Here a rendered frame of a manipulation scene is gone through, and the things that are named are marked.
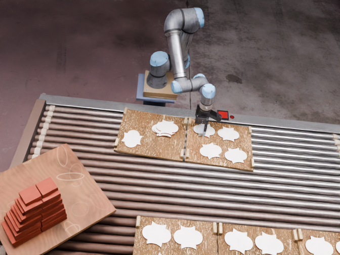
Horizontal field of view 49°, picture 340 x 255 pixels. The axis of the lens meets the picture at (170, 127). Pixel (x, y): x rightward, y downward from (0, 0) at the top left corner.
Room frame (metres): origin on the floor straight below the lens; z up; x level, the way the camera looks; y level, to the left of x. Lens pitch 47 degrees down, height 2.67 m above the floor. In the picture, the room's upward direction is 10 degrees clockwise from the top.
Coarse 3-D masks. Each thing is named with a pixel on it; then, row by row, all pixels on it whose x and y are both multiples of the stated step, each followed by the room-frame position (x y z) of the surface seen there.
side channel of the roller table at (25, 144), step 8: (40, 104) 1.60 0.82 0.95; (32, 112) 1.52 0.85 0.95; (40, 112) 1.54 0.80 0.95; (32, 120) 1.46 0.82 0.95; (40, 120) 1.51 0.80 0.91; (32, 128) 1.40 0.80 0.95; (24, 136) 1.33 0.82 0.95; (32, 136) 1.35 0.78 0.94; (24, 144) 1.28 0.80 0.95; (16, 152) 1.21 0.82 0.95; (24, 152) 1.22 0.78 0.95; (16, 160) 1.16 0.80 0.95; (24, 160) 1.18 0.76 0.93
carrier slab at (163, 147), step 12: (132, 120) 1.61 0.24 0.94; (144, 120) 1.63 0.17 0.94; (156, 120) 1.65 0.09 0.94; (168, 120) 1.66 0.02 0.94; (180, 120) 1.68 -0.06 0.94; (120, 132) 1.50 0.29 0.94; (144, 132) 1.53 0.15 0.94; (180, 132) 1.58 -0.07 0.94; (120, 144) 1.41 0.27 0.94; (144, 144) 1.44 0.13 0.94; (156, 144) 1.45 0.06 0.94; (168, 144) 1.47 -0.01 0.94; (180, 144) 1.48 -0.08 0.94; (156, 156) 1.36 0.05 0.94; (168, 156) 1.38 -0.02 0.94
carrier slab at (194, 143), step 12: (192, 120) 1.70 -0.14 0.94; (192, 132) 1.60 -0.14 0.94; (216, 132) 1.63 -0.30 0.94; (240, 132) 1.67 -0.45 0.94; (192, 144) 1.50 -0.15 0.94; (204, 144) 1.52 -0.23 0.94; (216, 144) 1.53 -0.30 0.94; (228, 144) 1.55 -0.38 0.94; (240, 144) 1.57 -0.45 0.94; (192, 156) 1.41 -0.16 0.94; (240, 168) 1.38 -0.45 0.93; (252, 168) 1.39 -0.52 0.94
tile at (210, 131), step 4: (200, 124) 1.67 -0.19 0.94; (208, 124) 1.68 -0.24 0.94; (196, 128) 1.63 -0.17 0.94; (208, 128) 1.65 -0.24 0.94; (212, 128) 1.66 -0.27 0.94; (196, 132) 1.60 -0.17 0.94; (208, 132) 1.61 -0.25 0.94; (212, 132) 1.62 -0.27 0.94; (200, 136) 1.57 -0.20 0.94; (204, 136) 1.58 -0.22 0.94; (208, 136) 1.58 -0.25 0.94
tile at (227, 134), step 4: (224, 128) 1.67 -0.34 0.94; (228, 128) 1.68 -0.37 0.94; (232, 128) 1.69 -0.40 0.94; (220, 132) 1.63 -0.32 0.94; (224, 132) 1.64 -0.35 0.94; (228, 132) 1.64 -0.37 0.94; (232, 132) 1.65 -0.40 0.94; (236, 132) 1.66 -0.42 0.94; (220, 136) 1.60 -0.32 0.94; (224, 136) 1.60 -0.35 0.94; (228, 136) 1.61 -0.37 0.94; (232, 136) 1.61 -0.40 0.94; (236, 136) 1.62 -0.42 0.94; (224, 140) 1.57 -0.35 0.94; (228, 140) 1.58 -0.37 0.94; (232, 140) 1.58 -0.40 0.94
